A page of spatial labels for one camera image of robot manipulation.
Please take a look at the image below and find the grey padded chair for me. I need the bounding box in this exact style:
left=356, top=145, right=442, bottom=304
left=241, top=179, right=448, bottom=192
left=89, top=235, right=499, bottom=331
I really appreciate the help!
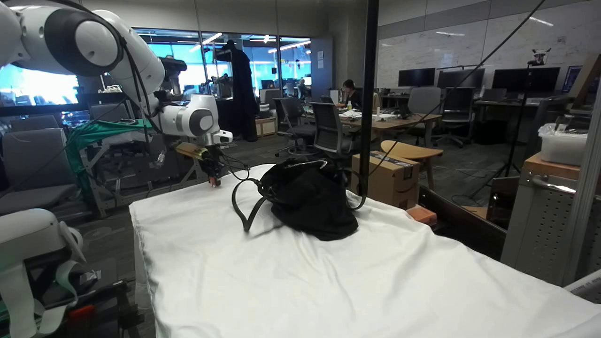
left=0, top=126, right=80, bottom=214

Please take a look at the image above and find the grey cabinet with wooden top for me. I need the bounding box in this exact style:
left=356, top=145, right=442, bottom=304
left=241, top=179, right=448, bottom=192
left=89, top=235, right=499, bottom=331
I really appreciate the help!
left=504, top=149, right=594, bottom=286

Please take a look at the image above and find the orange brown block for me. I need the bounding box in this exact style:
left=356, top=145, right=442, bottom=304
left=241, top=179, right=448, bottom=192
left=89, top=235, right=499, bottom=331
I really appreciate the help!
left=408, top=205, right=442, bottom=227

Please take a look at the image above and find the small wooden side table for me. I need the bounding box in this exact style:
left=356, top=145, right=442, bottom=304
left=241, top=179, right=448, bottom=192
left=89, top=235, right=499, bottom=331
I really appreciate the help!
left=380, top=139, right=448, bottom=190

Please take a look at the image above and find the black stereo camera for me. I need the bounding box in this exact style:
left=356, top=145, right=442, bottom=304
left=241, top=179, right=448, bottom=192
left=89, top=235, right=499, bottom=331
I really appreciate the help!
left=160, top=55, right=191, bottom=81

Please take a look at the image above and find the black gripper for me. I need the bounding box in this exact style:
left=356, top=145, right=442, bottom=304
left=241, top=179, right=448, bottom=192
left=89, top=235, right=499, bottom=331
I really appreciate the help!
left=202, top=145, right=230, bottom=188

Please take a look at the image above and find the grey equipment cart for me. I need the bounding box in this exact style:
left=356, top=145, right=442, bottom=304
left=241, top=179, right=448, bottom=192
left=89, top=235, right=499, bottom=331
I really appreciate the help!
left=78, top=102, right=204, bottom=218

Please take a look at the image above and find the black computer monitor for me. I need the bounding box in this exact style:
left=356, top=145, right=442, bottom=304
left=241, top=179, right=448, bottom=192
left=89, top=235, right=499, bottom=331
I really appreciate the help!
left=438, top=68, right=489, bottom=94
left=493, top=66, right=564, bottom=98
left=399, top=68, right=438, bottom=90

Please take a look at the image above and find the white table cloth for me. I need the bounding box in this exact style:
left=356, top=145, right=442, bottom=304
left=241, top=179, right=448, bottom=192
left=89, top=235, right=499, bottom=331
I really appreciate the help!
left=129, top=164, right=601, bottom=338

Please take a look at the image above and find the dark brown wooden board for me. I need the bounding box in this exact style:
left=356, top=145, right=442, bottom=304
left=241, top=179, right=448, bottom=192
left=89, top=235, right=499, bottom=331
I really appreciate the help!
left=420, top=186, right=512, bottom=259

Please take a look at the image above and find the black tripod stand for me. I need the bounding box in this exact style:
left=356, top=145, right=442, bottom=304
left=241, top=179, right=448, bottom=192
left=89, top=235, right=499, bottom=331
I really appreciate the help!
left=468, top=47, right=557, bottom=199

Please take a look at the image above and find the black coat on stand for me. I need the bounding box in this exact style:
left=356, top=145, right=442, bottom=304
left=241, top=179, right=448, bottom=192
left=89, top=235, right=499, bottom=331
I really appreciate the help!
left=215, top=40, right=262, bottom=145

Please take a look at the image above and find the black office chair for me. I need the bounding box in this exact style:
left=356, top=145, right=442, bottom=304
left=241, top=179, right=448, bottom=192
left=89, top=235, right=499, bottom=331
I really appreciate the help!
left=440, top=87, right=480, bottom=150

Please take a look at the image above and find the black handbag with strap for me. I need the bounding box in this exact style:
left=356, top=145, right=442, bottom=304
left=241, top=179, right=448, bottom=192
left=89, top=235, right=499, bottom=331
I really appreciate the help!
left=232, top=156, right=363, bottom=243

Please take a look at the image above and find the black metal pole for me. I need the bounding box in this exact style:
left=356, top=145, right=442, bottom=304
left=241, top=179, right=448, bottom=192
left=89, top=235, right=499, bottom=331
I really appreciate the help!
left=356, top=0, right=380, bottom=199

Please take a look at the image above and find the grey aluminium pole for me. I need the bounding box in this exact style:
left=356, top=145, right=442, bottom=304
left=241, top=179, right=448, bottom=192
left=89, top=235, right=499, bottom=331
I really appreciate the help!
left=564, top=74, right=601, bottom=288

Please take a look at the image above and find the grey office chair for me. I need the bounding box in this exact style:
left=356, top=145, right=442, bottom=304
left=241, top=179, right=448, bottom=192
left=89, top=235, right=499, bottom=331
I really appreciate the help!
left=410, top=87, right=446, bottom=128

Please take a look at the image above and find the white plastic bin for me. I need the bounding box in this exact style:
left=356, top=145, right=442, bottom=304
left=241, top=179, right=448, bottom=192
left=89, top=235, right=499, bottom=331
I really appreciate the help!
left=540, top=120, right=592, bottom=166

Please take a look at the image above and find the large cardboard box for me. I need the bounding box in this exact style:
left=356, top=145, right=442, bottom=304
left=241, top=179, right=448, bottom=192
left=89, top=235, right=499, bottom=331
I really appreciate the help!
left=350, top=150, right=423, bottom=212

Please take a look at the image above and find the wooden office desk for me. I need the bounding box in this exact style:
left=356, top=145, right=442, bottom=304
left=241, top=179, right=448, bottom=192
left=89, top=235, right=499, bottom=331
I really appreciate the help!
left=341, top=111, right=446, bottom=147

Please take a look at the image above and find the small cardboard box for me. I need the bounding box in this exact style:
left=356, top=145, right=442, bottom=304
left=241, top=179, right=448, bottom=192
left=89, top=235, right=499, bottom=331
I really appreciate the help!
left=256, top=115, right=283, bottom=141

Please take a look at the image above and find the green cloth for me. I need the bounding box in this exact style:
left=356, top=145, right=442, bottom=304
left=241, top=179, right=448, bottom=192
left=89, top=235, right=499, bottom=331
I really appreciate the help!
left=65, top=120, right=157, bottom=184

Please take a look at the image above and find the seated person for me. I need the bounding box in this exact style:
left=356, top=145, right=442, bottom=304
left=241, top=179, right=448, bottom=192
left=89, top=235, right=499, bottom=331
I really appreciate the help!
left=337, top=79, right=361, bottom=117

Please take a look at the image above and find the dark mesh office chair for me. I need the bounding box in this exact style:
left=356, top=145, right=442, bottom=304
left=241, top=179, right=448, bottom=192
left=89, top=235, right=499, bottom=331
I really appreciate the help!
left=311, top=102, right=354, bottom=160

